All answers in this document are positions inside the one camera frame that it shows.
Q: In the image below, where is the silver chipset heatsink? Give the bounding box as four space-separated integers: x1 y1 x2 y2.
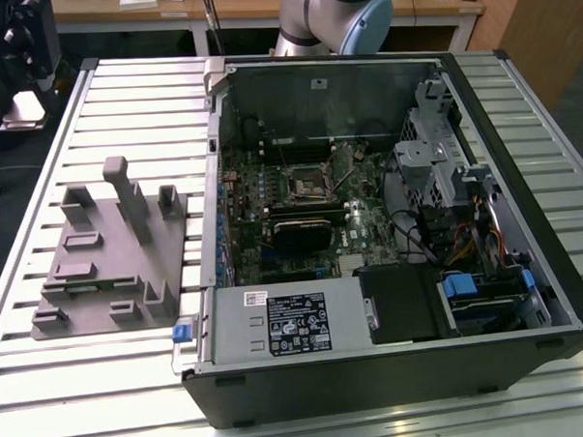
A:
338 253 368 277

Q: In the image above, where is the wooden cabinet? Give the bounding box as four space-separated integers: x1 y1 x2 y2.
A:
465 0 583 118

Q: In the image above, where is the grey parts rack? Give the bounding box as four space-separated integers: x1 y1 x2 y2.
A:
23 153 197 342

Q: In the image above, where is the grey power supply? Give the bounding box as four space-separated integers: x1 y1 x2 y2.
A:
191 277 377 374

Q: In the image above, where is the thin wire locking lever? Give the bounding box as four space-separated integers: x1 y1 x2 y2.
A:
332 165 358 189
274 139 294 178

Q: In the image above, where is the orange yellow wire bundle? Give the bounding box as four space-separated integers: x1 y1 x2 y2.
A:
481 193 512 269

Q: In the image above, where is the metal drive cage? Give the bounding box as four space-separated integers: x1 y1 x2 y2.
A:
389 76 503 213

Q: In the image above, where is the black graphics card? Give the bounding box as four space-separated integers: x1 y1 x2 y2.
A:
271 218 335 253

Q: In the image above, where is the blue case latch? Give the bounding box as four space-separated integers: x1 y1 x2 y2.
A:
172 316 197 343

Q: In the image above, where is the black plastic shroud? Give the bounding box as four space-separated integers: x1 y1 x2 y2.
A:
354 262 461 347

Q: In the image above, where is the grey case latch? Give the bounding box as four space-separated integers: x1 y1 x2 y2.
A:
201 56 230 97

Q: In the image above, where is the CPU socket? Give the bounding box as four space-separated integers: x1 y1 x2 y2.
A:
281 161 338 203

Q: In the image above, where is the wooden desk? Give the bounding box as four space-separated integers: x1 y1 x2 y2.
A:
51 0 488 71

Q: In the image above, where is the thin hanging cable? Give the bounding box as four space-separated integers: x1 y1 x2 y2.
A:
203 0 227 57

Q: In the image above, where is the blue disk carrier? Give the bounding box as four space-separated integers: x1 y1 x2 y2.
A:
437 271 480 304

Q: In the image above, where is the silver CPU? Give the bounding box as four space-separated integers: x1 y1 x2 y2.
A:
0 89 46 131

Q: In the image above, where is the green motherboard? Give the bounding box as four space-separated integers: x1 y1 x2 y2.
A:
218 135 406 288

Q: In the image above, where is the black PC case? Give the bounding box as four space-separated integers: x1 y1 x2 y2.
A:
166 41 583 432

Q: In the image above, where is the green RAM stick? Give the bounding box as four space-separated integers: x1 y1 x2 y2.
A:
64 278 120 293

